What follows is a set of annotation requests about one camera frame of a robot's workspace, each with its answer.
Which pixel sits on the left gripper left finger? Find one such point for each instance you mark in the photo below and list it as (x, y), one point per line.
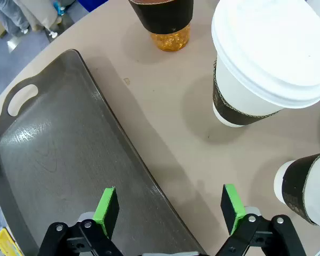
(106, 213)

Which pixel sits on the person in grey trousers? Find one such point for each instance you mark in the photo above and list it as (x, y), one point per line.
(8, 13)

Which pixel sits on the blue panel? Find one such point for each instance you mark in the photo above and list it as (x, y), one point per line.
(92, 4)

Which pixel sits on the dark grey plastic tray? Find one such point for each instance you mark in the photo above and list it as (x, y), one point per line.
(69, 146)

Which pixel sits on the person in beige coat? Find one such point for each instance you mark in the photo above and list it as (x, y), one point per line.
(40, 12)

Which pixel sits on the iced coffee cup dome lid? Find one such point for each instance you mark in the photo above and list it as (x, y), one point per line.
(165, 18)

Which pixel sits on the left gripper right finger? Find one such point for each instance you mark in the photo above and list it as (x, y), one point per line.
(236, 210)

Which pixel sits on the white paper cup black sleeve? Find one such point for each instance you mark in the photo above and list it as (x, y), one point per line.
(296, 186)
(264, 45)

